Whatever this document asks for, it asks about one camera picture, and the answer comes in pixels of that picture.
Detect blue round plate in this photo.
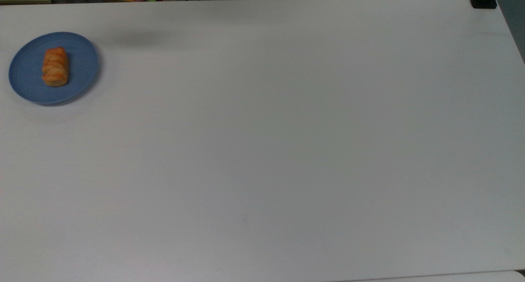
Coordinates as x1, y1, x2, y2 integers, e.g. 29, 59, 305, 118
8, 32, 99, 106

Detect orange glazed bread roll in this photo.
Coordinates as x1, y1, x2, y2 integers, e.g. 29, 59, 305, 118
41, 47, 69, 87

